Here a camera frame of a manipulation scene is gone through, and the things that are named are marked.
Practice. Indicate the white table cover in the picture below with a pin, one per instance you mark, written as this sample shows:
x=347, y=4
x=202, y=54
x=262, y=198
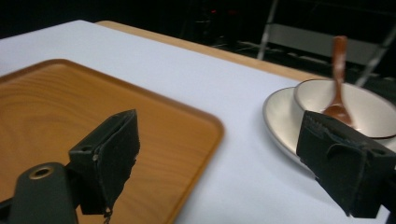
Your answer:
x=186, y=77

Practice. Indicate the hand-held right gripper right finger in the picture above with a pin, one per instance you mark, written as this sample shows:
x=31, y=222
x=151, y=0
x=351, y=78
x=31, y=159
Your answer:
x=342, y=168

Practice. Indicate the white bowl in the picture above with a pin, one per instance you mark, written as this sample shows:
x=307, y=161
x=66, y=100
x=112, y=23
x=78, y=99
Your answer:
x=367, y=109

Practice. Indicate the metal stand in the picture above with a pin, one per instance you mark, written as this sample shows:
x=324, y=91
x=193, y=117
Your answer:
x=314, y=42

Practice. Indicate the brown wooden spoon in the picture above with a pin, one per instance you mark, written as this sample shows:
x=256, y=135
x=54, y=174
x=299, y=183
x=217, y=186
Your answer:
x=337, y=93

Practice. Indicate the wooden tray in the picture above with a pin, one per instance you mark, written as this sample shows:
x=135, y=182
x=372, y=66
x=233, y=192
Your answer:
x=62, y=105

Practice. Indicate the white plate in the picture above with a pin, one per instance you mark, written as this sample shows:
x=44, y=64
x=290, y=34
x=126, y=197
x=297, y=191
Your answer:
x=281, y=121

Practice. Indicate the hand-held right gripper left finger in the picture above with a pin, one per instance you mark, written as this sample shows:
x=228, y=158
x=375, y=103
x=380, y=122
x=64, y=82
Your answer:
x=109, y=161

